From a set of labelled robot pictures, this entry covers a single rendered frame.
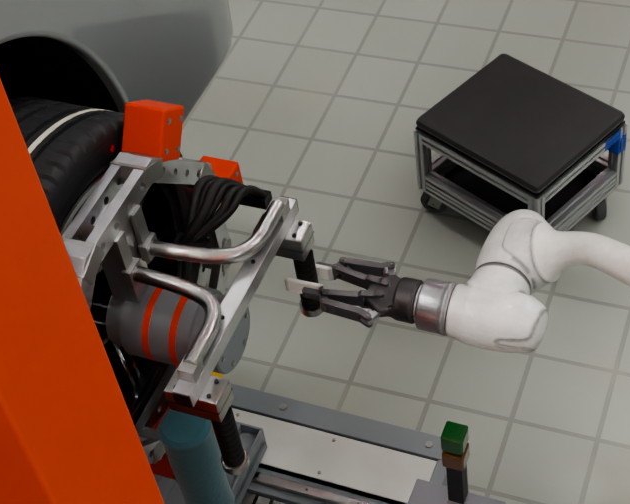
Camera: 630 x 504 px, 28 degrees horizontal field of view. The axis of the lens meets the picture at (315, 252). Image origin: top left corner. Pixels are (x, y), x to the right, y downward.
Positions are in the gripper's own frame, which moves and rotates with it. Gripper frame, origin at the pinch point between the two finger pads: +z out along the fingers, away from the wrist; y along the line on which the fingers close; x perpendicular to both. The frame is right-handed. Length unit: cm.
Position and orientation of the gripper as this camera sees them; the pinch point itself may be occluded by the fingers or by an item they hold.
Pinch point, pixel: (308, 278)
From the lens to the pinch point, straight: 217.1
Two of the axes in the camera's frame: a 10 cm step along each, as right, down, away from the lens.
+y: 3.6, -7.1, 6.0
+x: -1.2, -6.7, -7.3
